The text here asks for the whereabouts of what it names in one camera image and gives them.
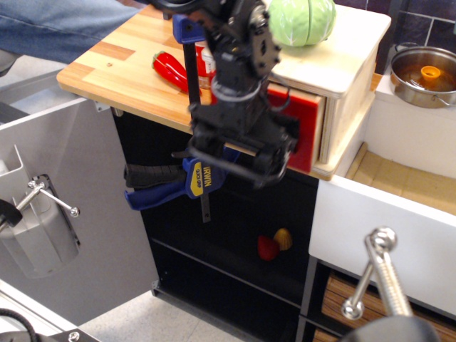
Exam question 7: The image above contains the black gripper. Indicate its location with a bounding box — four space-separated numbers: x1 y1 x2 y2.
189 92 299 188

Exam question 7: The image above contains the black metal drawer handle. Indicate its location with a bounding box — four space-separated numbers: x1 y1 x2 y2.
187 138 289 188

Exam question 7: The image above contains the red front wooden drawer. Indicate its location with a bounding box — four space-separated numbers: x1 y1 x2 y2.
266 83 326 174

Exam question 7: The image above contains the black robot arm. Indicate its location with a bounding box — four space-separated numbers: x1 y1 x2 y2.
151 1 299 188

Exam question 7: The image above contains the plywood box housing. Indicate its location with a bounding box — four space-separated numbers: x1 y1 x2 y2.
273 5 391 172

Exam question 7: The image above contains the blue Irwin bar clamp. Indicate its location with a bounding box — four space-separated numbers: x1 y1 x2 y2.
123 14 242 224

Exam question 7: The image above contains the yellow toy fruit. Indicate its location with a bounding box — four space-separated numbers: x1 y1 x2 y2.
274 228 293 251

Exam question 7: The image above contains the red toy strawberry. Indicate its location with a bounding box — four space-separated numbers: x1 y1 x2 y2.
257 235 280 261

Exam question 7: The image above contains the red toy pepper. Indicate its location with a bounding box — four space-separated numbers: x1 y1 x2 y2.
152 51 189 93

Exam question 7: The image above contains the black cabinet shelf unit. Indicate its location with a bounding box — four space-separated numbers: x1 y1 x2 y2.
112 108 320 342

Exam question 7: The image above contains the green toy cabbage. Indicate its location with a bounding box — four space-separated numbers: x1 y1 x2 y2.
268 0 337 47

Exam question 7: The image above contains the white toy sink unit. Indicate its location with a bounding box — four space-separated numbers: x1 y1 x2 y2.
309 76 455 315

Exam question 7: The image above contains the steel clamp screw right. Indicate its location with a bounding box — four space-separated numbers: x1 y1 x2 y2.
341 227 413 321

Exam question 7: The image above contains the steel clamp screw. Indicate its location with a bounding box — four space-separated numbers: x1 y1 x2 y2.
0 180 81 234
341 227 413 321

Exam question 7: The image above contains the grey cabinet door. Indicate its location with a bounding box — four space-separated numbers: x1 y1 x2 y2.
1 98 157 324

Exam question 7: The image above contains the steel cooking pot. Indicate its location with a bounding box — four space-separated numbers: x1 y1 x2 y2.
390 46 455 109

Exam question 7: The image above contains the orange toy in pot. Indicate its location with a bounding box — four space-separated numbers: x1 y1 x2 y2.
420 66 441 82

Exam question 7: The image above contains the steel clamp screw left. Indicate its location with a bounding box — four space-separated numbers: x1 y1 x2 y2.
0 180 81 234

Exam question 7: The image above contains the blue jeans leg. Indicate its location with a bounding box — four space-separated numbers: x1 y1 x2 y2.
1 0 140 64

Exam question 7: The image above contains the black cable bottom left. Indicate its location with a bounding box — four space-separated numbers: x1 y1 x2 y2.
0 308 38 342

